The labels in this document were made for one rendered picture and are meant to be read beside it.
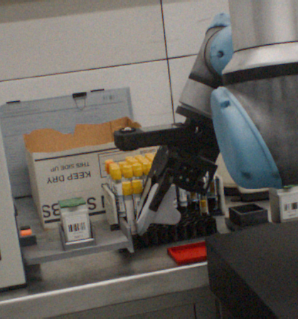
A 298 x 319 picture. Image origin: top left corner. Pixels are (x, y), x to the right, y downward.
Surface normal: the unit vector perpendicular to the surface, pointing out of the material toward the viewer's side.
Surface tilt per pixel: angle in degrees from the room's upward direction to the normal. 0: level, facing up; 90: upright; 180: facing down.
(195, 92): 69
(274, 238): 4
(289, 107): 81
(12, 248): 90
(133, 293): 90
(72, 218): 90
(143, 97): 90
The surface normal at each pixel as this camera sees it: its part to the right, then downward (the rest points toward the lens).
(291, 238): -0.11, -0.95
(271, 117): -0.11, -0.08
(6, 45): 0.22, 0.21
